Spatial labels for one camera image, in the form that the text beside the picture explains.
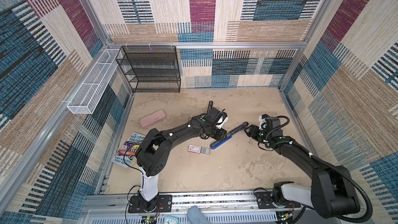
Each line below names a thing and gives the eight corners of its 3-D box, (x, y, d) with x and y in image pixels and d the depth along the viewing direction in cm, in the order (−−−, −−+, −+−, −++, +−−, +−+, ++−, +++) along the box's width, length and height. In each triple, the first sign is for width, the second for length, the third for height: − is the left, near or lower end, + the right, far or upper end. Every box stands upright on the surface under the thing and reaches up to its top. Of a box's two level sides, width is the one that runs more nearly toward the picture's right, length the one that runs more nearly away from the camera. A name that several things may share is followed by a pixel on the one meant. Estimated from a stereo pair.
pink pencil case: (143, 129, 102) (141, 126, 100) (139, 122, 105) (138, 120, 103) (167, 116, 108) (167, 114, 106) (164, 111, 111) (163, 108, 109)
